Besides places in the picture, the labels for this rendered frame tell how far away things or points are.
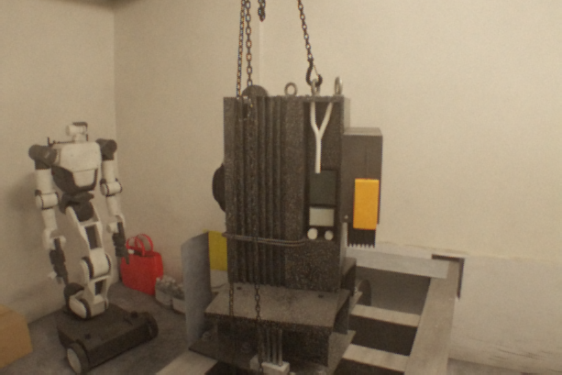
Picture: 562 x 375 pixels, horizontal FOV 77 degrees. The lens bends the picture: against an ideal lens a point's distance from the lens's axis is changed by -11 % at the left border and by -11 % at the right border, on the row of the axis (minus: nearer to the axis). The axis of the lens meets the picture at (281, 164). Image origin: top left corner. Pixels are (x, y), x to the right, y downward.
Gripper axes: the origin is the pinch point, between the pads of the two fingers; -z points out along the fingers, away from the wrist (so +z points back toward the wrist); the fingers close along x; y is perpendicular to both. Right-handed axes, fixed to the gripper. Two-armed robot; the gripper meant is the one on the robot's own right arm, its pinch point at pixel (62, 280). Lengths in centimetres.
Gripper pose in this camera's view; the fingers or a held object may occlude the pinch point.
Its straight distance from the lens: 263.6
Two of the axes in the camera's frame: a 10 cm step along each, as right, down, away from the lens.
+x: 8.0, -1.1, -5.9
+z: -1.6, -9.9, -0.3
